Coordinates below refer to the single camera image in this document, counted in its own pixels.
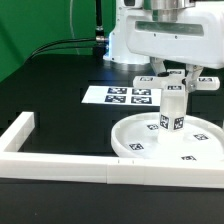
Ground white round table top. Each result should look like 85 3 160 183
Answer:
111 112 224 162

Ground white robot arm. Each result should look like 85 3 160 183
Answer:
103 0 224 83

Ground white marker tag sheet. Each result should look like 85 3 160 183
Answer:
82 86 161 106

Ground white cross-shaped table base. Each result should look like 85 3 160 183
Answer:
133 69 220 91

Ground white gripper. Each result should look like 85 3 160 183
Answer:
125 3 224 93

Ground black vertical pole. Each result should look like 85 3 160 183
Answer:
93 0 105 57

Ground white U-shaped fence frame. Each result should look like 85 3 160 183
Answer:
0 112 224 188

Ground black cables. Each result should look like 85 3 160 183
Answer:
25 37 108 63

